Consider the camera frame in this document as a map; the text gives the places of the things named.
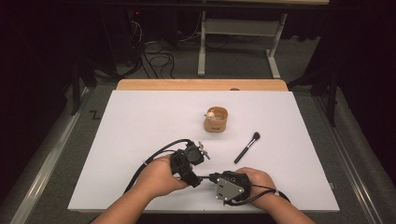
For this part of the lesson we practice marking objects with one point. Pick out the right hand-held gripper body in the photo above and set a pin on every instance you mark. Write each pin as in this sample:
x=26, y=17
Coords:
x=230, y=188

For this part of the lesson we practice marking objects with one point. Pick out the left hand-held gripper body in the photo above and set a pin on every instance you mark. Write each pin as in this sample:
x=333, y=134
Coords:
x=193, y=154

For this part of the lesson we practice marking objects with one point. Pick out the thin black orange-tipped brush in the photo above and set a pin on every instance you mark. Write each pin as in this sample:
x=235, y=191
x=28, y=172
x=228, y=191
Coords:
x=204, y=177

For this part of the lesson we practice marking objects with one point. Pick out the tan bear pen holder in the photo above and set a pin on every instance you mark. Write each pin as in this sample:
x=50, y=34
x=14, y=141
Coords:
x=215, y=124

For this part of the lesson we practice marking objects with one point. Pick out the black makeup brush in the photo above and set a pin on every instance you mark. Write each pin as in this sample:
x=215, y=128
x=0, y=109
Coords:
x=246, y=149

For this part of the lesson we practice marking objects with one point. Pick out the person's left hand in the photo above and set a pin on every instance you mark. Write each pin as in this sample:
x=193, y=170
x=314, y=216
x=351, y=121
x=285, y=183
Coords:
x=158, y=180

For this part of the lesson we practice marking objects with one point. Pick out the person's right hand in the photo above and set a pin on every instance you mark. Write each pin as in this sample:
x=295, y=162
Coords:
x=261, y=186

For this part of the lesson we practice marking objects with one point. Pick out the white table cover sheet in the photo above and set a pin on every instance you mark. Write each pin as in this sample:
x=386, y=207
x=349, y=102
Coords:
x=140, y=118

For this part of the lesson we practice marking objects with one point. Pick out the wooden table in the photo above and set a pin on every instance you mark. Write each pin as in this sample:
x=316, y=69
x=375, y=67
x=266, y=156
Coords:
x=186, y=84

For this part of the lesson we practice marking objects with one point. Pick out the black metal stand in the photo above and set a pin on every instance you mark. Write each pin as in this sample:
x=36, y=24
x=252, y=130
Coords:
x=332, y=99
x=75, y=93

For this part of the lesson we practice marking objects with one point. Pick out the dark device with red light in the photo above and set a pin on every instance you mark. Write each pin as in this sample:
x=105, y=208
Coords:
x=137, y=25

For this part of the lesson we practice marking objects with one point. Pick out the metal floor rail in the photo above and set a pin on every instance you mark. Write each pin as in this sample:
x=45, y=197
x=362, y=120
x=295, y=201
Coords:
x=46, y=168
x=348, y=168

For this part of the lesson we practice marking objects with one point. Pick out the white frame desk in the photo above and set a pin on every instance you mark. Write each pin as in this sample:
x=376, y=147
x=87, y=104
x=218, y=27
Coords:
x=239, y=26

